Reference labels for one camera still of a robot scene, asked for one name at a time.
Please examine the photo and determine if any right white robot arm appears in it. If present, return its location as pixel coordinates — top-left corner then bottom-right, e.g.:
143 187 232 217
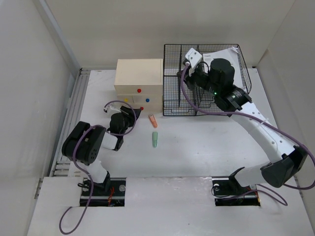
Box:
178 59 315 194

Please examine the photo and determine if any white instruction booklet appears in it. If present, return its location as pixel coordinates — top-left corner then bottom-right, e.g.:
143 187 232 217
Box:
202 47 247 91

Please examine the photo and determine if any beige wooden drawer cabinet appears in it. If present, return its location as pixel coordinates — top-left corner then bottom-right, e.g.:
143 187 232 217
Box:
114 58 164 114

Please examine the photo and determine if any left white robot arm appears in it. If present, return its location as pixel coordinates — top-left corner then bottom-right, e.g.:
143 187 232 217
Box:
62 104 143 195

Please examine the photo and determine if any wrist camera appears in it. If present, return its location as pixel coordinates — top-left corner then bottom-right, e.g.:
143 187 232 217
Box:
183 48 202 76
103 104 121 116

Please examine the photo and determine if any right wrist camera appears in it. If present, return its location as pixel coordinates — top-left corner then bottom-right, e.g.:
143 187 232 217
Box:
183 48 202 76

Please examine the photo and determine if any orange highlighter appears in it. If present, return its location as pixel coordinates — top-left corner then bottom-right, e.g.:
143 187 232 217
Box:
148 114 158 128

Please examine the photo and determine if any green highlighter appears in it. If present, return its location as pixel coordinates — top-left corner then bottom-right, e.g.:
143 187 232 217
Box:
152 131 158 148

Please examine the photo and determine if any black wire mesh organizer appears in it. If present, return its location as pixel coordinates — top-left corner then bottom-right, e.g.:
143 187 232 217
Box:
162 44 252 117

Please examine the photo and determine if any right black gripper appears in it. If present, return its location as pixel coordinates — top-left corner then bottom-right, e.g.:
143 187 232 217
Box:
177 63 221 96

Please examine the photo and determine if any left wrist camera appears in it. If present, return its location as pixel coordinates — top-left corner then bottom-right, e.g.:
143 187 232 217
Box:
103 104 121 116

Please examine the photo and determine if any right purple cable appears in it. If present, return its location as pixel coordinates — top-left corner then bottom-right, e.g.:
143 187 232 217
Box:
181 62 315 207

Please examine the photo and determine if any aluminium rail left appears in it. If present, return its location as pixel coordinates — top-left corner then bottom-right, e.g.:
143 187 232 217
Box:
46 68 91 177

